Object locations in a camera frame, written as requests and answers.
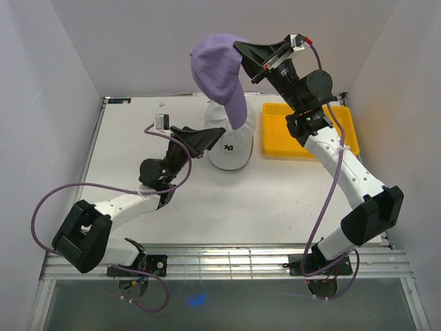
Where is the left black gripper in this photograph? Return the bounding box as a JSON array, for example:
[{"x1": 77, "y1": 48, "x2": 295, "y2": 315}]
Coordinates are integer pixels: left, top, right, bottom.
[{"x1": 163, "y1": 127, "x2": 225, "y2": 183}]

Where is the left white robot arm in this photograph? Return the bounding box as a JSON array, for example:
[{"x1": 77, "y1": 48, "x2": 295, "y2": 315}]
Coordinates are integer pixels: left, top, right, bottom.
[{"x1": 52, "y1": 126, "x2": 225, "y2": 276}]

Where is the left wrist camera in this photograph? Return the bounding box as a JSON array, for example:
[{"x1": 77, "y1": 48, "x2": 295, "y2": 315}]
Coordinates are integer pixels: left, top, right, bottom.
[{"x1": 154, "y1": 114, "x2": 170, "y2": 131}]

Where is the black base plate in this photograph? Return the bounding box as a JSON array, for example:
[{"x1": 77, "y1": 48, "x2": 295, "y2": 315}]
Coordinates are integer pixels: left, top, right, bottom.
[
  {"x1": 283, "y1": 254, "x2": 353, "y2": 276},
  {"x1": 106, "y1": 254, "x2": 168, "y2": 277}
]

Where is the aluminium frame rail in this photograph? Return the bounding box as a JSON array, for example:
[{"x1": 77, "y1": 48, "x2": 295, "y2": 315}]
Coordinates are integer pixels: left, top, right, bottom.
[{"x1": 28, "y1": 243, "x2": 430, "y2": 330}]

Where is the yellow plastic tray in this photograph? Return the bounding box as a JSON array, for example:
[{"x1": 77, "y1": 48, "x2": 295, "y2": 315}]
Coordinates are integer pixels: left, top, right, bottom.
[{"x1": 261, "y1": 103, "x2": 360, "y2": 159}]

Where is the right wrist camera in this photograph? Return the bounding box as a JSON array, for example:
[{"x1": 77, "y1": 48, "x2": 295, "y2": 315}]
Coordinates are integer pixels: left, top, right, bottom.
[{"x1": 289, "y1": 34, "x2": 313, "y2": 52}]

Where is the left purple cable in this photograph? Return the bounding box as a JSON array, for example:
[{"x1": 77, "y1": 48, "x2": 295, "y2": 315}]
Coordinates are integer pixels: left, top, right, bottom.
[{"x1": 31, "y1": 124, "x2": 194, "y2": 313}]

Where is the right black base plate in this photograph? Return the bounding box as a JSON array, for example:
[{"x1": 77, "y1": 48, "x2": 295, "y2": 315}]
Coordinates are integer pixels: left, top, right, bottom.
[{"x1": 283, "y1": 254, "x2": 353, "y2": 276}]

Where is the purple baseball cap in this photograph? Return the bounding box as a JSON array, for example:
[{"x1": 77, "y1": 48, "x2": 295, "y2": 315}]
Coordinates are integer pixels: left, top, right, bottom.
[{"x1": 190, "y1": 33, "x2": 247, "y2": 130}]

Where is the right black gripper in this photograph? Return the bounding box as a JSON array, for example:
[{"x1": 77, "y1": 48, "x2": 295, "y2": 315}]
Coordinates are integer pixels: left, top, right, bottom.
[{"x1": 231, "y1": 41, "x2": 303, "y2": 112}]

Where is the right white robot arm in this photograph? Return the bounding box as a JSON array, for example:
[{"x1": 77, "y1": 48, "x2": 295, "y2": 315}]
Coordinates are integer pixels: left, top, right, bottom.
[{"x1": 234, "y1": 34, "x2": 404, "y2": 277}]

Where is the white cap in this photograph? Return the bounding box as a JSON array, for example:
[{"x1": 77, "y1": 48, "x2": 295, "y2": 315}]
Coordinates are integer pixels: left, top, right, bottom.
[{"x1": 204, "y1": 101, "x2": 257, "y2": 171}]

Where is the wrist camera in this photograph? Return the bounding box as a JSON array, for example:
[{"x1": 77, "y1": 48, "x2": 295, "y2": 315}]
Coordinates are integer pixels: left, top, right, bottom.
[
  {"x1": 289, "y1": 34, "x2": 313, "y2": 52},
  {"x1": 154, "y1": 114, "x2": 170, "y2": 131}
]

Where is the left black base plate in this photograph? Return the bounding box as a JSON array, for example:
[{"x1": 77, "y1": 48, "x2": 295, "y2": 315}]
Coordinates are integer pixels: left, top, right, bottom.
[{"x1": 106, "y1": 254, "x2": 168, "y2": 277}]

